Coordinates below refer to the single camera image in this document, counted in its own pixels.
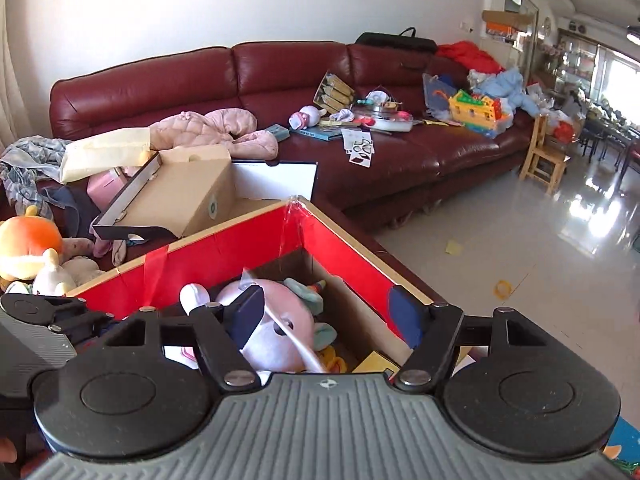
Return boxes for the blue book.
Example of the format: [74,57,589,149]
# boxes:
[289,125,351,142]

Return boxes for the small pink white doll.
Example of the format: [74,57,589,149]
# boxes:
[289,105,329,132]

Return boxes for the white plush toy teal ears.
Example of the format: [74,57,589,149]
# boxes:
[179,277,337,374]

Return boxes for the small wooden chair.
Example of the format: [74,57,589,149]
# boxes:
[519,114,571,196]

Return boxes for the brown cardboard box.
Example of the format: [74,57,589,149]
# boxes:
[90,145,319,242]

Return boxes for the light blue clothes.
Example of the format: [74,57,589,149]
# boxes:
[467,67,556,114]

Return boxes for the white sticker sheets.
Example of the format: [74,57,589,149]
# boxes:
[341,129,375,170]

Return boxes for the dark red leather sofa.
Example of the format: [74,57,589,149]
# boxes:
[0,42,539,261]

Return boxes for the box of yellow books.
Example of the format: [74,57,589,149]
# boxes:
[312,71,356,111]

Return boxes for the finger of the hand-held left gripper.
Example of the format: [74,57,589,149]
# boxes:
[0,292,112,350]

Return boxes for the grey-blue cloth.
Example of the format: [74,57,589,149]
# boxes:
[0,135,74,217]

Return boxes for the cream fabric bag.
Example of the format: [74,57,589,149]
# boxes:
[59,127,152,185]

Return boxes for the yellow carton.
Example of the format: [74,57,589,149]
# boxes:
[352,350,401,375]

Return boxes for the pink quilted jacket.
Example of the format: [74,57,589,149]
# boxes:
[147,107,280,161]

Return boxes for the dark blue garment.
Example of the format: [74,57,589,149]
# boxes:
[42,185,101,239]

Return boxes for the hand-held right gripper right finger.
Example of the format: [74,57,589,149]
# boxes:
[388,284,552,393]

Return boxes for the yellow toy building set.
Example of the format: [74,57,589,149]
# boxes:
[447,89,514,137]

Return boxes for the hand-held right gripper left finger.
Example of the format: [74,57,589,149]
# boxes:
[101,285,266,392]

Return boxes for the clear plastic box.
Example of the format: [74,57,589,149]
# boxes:
[422,72,459,121]

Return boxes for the red clothes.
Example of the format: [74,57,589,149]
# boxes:
[435,40,506,74]

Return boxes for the white round tray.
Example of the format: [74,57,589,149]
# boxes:
[370,102,416,134]

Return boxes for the black bag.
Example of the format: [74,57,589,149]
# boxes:
[354,26,439,57]

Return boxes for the orange white plush toy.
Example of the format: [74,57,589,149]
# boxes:
[0,205,64,281]

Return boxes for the pink box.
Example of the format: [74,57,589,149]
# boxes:
[87,167,127,211]

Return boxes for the red cardboard box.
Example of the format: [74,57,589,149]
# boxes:
[65,195,436,376]

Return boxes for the brown carton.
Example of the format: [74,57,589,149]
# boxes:
[481,10,536,29]

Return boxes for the dark dining table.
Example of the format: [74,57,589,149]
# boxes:
[580,107,640,181]

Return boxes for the cream plush toy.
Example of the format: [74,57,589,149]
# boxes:
[32,247,106,296]

